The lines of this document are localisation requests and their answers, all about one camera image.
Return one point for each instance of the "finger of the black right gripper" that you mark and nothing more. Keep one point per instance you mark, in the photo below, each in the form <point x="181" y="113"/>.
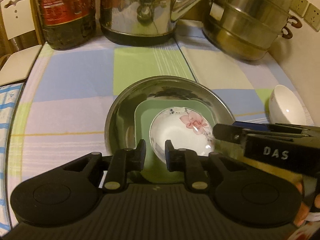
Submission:
<point x="230" y="133"/>

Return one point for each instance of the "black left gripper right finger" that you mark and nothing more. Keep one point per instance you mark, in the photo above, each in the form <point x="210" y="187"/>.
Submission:
<point x="187" y="161"/>

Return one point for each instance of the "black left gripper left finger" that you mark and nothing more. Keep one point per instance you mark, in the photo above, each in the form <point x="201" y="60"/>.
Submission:
<point x="120" y="164"/>

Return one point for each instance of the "white floral ceramic plate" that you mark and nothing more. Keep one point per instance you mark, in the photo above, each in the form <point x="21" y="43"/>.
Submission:
<point x="185" y="128"/>

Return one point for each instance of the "green square plastic plate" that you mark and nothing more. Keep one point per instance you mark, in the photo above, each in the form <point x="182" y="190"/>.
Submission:
<point x="154" y="169"/>

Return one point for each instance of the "person's right hand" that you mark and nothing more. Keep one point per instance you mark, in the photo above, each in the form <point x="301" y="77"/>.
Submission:
<point x="309" y="209"/>

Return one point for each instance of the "large stainless steel basin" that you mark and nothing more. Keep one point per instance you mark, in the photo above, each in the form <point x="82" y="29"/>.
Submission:
<point x="120" y="121"/>

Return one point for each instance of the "white ceramic bowl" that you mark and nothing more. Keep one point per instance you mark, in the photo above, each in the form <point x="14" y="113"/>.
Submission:
<point x="284" y="107"/>

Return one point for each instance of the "checkered pastel tablecloth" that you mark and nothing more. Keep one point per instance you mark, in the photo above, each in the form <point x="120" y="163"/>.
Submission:
<point x="63" y="106"/>

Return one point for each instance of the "stainless steel steamer pot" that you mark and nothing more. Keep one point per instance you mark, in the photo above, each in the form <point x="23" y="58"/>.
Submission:
<point x="246" y="29"/>

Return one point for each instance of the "blue white cloth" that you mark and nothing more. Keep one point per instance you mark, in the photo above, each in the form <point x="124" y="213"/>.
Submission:
<point x="9" y="99"/>

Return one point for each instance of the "stainless steel kettle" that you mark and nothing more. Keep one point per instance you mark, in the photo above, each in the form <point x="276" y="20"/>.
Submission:
<point x="141" y="22"/>

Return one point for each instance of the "white wooden chair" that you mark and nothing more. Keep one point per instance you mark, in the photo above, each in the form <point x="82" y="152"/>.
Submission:
<point x="19" y="17"/>

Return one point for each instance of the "dark red labelled bottle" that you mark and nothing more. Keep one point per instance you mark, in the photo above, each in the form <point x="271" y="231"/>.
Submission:
<point x="67" y="23"/>

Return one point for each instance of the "wall power socket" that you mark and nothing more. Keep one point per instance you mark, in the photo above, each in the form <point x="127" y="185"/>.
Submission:
<point x="312" y="17"/>
<point x="299" y="7"/>

